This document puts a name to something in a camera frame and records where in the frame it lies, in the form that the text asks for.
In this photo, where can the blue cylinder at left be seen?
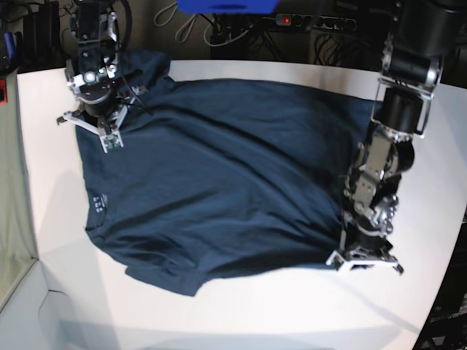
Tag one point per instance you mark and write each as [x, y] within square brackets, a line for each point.
[10, 45]

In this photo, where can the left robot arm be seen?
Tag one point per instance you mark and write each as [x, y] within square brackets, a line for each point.
[423, 33]

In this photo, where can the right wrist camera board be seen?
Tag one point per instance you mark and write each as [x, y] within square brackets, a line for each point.
[111, 141]

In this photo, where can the dark blue t-shirt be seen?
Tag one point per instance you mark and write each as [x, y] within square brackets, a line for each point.
[220, 178]

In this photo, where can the red box at left edge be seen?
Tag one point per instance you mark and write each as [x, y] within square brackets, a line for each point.
[3, 92]

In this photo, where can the blue overhead box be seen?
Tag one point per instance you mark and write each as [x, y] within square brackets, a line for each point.
[228, 6]

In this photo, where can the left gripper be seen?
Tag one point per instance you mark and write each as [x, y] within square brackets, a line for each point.
[361, 249]

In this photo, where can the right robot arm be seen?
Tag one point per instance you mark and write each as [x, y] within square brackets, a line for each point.
[96, 80]

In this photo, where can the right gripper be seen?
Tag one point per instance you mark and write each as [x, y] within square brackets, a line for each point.
[104, 118]

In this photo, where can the black power strip red light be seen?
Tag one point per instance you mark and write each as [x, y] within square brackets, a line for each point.
[309, 22]

